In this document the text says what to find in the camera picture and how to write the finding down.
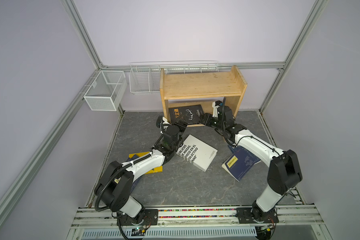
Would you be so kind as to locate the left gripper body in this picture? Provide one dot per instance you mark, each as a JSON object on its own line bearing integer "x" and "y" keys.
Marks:
{"x": 174, "y": 148}

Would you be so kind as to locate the blue book with yellow label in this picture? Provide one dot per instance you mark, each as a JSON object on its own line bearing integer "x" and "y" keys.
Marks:
{"x": 240, "y": 162}
{"x": 135, "y": 183}

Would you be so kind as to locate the black book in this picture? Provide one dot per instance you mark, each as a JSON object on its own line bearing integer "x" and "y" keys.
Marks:
{"x": 188, "y": 114}

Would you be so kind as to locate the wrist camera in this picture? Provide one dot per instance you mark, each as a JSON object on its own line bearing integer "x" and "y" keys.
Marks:
{"x": 165, "y": 122}
{"x": 216, "y": 106}

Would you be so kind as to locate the white wire rack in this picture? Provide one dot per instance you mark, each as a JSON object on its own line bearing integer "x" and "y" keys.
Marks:
{"x": 145, "y": 77}

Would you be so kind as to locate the aluminium front rail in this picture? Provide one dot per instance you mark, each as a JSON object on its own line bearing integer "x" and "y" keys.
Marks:
{"x": 200, "y": 223}

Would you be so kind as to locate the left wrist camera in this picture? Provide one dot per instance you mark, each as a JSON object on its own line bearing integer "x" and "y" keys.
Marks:
{"x": 165, "y": 122}

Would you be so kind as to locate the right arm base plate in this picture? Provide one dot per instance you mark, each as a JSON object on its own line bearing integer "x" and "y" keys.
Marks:
{"x": 249, "y": 215}

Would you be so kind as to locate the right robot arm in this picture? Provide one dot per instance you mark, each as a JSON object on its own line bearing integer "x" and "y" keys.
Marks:
{"x": 284, "y": 171}

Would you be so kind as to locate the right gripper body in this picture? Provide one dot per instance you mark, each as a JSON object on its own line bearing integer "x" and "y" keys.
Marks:
{"x": 222, "y": 127}

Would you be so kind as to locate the blue book with barcode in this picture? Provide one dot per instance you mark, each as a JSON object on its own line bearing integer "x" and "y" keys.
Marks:
{"x": 232, "y": 148}

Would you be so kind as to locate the white book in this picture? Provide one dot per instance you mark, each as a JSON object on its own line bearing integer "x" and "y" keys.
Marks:
{"x": 197, "y": 152}

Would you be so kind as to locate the white mesh basket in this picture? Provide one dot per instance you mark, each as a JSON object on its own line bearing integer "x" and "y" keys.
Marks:
{"x": 106, "y": 91}

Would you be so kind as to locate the blue book with yellow label left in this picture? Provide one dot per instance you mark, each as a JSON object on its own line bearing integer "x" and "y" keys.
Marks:
{"x": 135, "y": 183}

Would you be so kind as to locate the wooden two-tier shelf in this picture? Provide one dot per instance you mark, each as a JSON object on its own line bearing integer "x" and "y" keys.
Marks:
{"x": 178, "y": 90}

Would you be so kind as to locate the blue book with yellow label right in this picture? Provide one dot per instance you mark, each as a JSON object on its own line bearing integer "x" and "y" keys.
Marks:
{"x": 240, "y": 162}

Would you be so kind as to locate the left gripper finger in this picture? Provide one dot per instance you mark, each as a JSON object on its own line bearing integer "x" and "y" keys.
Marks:
{"x": 181, "y": 125}
{"x": 159, "y": 123}

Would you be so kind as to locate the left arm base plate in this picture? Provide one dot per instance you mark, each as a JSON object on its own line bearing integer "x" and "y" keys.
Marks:
{"x": 145, "y": 217}

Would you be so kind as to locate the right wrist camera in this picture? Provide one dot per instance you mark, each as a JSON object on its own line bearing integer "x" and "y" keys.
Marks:
{"x": 216, "y": 106}

